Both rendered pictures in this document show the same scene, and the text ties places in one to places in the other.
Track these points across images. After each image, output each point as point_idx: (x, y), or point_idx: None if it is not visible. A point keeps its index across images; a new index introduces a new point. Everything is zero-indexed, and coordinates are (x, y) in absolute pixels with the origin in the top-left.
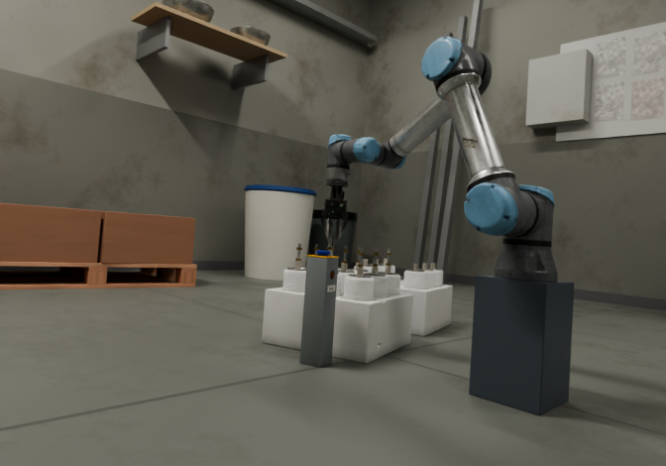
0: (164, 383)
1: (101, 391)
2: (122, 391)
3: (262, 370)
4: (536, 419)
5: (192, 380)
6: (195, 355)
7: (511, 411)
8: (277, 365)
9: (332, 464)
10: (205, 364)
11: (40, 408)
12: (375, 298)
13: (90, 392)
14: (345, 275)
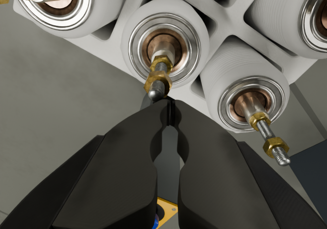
0: (56, 160)
1: (33, 174)
2: (43, 173)
3: (112, 125)
4: (301, 191)
5: (70, 153)
6: (31, 89)
7: (294, 182)
8: (121, 109)
9: (168, 224)
10: (58, 117)
11: (27, 193)
12: (279, 64)
13: (28, 175)
14: None
